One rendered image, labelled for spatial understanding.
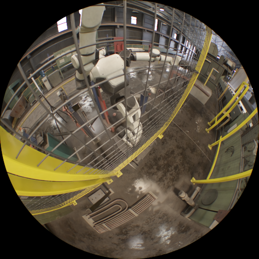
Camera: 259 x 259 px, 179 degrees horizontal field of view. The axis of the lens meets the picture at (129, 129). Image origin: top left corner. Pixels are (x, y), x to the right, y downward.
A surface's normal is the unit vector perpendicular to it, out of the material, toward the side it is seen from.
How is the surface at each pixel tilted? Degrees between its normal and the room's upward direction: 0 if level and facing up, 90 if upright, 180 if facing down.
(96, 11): 115
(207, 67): 90
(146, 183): 0
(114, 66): 53
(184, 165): 0
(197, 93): 90
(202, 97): 90
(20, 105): 99
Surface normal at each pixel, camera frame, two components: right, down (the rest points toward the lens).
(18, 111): 0.73, 0.66
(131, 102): 0.60, 0.14
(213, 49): -0.75, 0.57
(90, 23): 0.45, 0.89
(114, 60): 0.42, 0.30
